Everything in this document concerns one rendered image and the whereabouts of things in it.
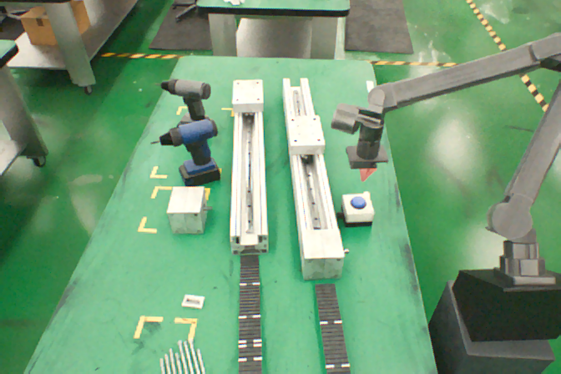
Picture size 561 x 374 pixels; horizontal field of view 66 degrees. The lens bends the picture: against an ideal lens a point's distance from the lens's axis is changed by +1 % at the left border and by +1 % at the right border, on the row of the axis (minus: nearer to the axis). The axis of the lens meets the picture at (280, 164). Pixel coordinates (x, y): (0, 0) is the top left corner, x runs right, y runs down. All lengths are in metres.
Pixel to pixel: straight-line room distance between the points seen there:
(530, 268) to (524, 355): 0.23
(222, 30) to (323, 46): 0.65
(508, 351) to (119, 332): 0.91
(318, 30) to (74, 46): 1.68
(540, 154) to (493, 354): 0.47
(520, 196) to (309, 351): 0.58
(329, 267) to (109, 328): 0.55
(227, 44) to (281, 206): 1.74
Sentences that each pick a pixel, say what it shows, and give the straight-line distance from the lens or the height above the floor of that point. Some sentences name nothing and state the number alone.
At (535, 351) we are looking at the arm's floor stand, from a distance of 1.23.
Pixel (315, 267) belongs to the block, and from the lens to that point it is 1.13.
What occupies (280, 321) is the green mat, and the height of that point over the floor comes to 0.78.
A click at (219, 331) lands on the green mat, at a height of 0.78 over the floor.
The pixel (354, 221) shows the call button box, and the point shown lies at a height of 0.81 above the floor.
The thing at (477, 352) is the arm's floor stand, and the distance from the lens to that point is 1.17.
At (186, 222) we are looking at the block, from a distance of 1.25.
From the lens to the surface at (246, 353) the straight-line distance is 1.04.
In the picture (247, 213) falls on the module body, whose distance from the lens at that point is 1.24.
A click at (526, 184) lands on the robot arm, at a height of 1.11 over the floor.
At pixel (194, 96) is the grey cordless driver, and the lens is 1.51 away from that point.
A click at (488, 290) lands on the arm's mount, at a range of 1.06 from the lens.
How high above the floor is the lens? 1.76
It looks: 42 degrees down
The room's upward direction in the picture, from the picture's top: straight up
